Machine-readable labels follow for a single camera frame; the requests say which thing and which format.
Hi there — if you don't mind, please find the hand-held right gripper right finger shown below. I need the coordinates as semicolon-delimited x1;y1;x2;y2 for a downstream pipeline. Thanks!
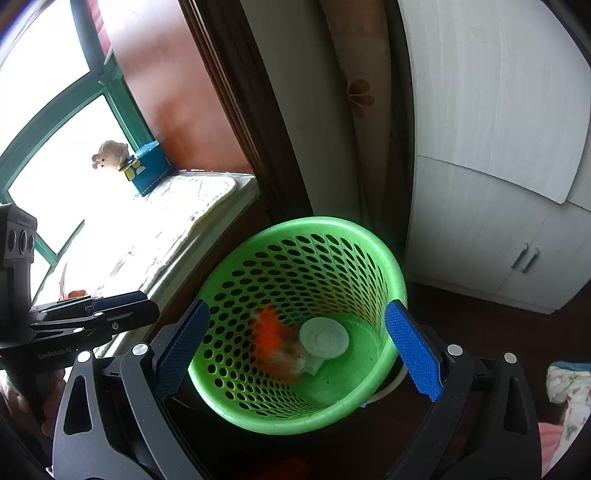
384;299;542;480

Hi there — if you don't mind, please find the dark wooden frame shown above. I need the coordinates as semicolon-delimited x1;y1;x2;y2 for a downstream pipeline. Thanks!
178;0;317;220

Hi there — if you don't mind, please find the person's left hand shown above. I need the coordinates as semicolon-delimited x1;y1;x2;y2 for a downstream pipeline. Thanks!
0;369;68;423

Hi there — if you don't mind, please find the green window frame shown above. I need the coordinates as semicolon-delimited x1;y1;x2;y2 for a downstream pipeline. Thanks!
0;0;156;280

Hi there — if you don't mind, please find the printed blanket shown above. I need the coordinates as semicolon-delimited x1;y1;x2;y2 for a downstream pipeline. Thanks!
538;362;591;480

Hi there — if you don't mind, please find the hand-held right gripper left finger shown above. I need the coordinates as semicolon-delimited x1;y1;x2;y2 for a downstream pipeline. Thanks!
52;299;212;480

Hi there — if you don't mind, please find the orange snack wrapper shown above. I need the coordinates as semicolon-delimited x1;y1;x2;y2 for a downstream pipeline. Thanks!
252;308;305;377

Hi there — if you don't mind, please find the white cabinet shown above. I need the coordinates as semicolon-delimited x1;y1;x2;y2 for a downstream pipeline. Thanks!
399;0;591;315

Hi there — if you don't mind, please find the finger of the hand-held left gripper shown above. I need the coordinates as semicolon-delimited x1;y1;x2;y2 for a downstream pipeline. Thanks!
30;291;148;319
30;301;161;346

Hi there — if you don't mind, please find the white quilted mat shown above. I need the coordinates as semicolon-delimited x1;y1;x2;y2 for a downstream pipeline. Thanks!
28;170;239;361

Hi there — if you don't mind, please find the white lidded plastic cup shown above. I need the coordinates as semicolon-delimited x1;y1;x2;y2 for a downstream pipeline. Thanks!
277;318;350;377

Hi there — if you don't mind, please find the green perforated plastic basket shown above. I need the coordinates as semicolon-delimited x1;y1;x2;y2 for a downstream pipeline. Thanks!
188;216;408;435

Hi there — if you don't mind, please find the beige plush toy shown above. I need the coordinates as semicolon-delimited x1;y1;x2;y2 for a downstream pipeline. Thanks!
91;140;131;172

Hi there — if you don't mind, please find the beige floral rolled mat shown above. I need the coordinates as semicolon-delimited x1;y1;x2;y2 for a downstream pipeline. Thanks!
318;0;413;223

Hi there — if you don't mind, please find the blue tissue box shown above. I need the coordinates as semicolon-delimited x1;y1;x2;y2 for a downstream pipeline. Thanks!
122;142;170;197

